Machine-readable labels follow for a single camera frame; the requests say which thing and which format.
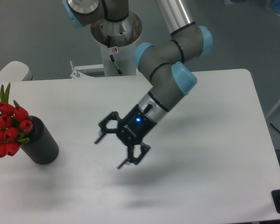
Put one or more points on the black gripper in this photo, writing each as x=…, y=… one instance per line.
x=134, y=129

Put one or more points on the red tulip bouquet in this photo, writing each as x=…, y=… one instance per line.
x=16, y=125

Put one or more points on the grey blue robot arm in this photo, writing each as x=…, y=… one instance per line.
x=162, y=66

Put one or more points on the black ribbed cylindrical vase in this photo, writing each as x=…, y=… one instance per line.
x=41, y=148

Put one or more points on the white chair armrest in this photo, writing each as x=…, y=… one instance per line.
x=16, y=71

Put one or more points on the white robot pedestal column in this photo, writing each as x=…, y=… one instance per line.
x=118, y=41

